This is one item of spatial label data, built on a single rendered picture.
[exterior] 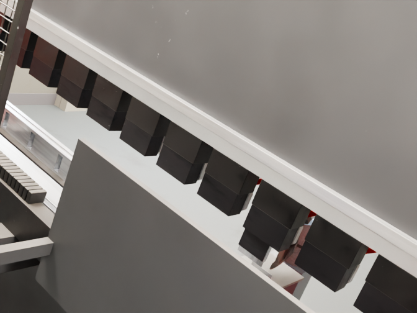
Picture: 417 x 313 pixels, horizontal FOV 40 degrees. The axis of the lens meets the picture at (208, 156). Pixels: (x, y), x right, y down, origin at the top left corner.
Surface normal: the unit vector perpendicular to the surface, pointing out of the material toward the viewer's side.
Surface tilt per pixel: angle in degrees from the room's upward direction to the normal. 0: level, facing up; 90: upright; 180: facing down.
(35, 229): 90
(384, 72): 90
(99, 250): 90
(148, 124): 90
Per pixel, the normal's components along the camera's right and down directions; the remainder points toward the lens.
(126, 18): -0.61, 0.04
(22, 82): 0.77, 0.46
